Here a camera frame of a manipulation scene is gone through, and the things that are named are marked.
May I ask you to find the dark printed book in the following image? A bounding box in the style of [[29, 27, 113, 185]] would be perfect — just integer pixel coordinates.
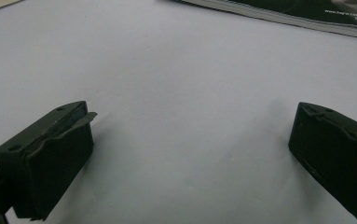
[[170, 0, 357, 41]]

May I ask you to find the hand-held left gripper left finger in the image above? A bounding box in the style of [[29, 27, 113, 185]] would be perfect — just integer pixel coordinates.
[[0, 100, 99, 222]]

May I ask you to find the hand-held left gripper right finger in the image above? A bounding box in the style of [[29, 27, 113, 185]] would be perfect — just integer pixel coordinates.
[[288, 101, 357, 220]]

